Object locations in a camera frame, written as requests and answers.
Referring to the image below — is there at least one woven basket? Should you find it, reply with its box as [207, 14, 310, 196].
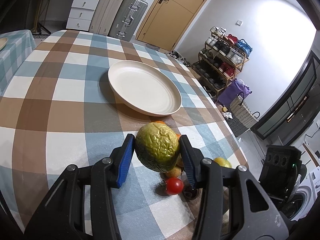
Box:
[227, 92, 260, 138]

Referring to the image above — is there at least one silver suitcase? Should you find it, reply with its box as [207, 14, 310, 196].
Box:
[108, 0, 148, 41]

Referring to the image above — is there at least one brown kiwi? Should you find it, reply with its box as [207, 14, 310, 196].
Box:
[165, 166, 182, 178]

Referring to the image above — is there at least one wooden shoe rack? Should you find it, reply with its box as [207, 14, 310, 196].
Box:
[193, 28, 253, 98]

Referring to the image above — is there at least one red tomato front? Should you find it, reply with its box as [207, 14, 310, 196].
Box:
[161, 177, 184, 196]

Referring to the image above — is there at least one large cream plate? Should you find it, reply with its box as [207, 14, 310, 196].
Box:
[107, 60, 182, 116]

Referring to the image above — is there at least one small cream plate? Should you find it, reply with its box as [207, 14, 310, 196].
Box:
[0, 37, 8, 50]

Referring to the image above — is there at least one wrinkled green guava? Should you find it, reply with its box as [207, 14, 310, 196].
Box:
[135, 122, 180, 173]

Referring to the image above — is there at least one wooden door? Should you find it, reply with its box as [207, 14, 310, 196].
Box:
[137, 0, 207, 51]

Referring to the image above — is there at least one dark plum front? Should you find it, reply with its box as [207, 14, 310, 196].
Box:
[182, 185, 200, 200]

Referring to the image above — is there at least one beige suitcase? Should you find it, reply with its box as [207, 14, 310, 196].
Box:
[89, 0, 123, 36]

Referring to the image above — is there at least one purple bag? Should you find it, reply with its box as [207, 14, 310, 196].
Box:
[217, 79, 252, 107]

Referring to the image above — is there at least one checkered tablecloth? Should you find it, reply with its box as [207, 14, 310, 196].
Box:
[1, 30, 247, 239]

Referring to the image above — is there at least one smooth yellow guava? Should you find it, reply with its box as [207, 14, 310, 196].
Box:
[214, 157, 232, 168]

